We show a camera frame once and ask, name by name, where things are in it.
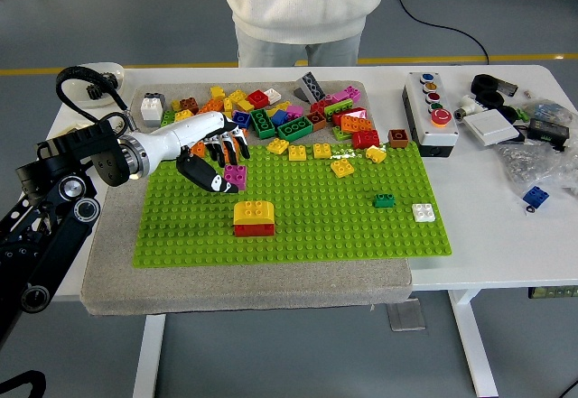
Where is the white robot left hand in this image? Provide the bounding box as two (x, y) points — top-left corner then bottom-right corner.
(146, 111), (252, 194)

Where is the magenta square brick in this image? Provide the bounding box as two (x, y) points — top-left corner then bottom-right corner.
(223, 163), (248, 191)

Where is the yellow curved brick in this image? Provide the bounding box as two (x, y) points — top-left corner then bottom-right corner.
(233, 199), (275, 227)

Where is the white and grey brick stack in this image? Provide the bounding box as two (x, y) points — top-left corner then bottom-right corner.
(140, 92), (167, 128)

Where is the green long upturned brick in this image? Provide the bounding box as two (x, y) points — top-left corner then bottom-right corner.
(275, 116), (313, 142)
(250, 108), (276, 140)

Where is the red stepped brick stack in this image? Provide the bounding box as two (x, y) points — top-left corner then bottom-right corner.
(233, 222), (276, 238)

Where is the brown upturned brick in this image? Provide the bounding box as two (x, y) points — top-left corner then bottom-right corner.
(304, 110), (327, 132)

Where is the grey long brick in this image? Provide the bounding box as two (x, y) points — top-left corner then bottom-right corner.
(293, 71), (327, 105)

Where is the lime green long brick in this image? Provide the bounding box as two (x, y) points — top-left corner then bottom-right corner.
(323, 98), (356, 121)

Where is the pink long brick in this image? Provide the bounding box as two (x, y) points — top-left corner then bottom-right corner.
(331, 85), (362, 105)

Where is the red glossy sloped brick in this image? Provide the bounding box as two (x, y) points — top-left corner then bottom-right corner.
(331, 106), (369, 124)

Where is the red rounded brick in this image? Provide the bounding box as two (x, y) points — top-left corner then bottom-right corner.
(350, 129), (380, 150)

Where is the white plastic bowl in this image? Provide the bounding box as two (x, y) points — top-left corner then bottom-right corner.
(60, 62), (126, 109)

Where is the grey-brown mat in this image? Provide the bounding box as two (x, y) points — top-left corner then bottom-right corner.
(79, 80), (415, 317)

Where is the green studded baseplate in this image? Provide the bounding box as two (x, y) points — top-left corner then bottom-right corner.
(132, 139), (453, 269)

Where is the person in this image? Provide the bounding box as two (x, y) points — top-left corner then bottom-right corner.
(224, 0), (384, 69)

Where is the white table leg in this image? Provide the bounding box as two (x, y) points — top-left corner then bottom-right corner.
(133, 314), (167, 398)
(447, 288), (500, 398)

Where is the white push-button control box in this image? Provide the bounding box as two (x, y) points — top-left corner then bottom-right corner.
(401, 70), (461, 159)

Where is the white pipe fitting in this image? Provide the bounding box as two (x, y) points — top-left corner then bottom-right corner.
(453, 94), (489, 123)

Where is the grey floor plate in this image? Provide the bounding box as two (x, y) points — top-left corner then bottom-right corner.
(386, 299), (428, 332)

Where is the black clamp with metal plate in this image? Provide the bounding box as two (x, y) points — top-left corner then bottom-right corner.
(470, 73), (519, 97)

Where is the clear bag of screws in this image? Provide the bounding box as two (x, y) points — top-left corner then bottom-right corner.
(494, 138), (578, 200)

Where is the black power adapter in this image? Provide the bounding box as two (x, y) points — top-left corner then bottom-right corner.
(527, 117), (571, 152)

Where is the clear bag of blue parts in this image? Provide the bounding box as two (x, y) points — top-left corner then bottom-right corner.
(518, 98), (578, 124)

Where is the table height control panel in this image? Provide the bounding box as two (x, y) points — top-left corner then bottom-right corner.
(527, 284), (578, 300)

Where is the black corrugated cable conduit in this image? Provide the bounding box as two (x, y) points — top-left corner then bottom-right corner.
(0, 369), (47, 398)

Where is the white wall switch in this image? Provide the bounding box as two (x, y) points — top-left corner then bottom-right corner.
(462, 109), (521, 148)

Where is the black floor cable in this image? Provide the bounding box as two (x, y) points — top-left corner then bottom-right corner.
(391, 0), (491, 66)

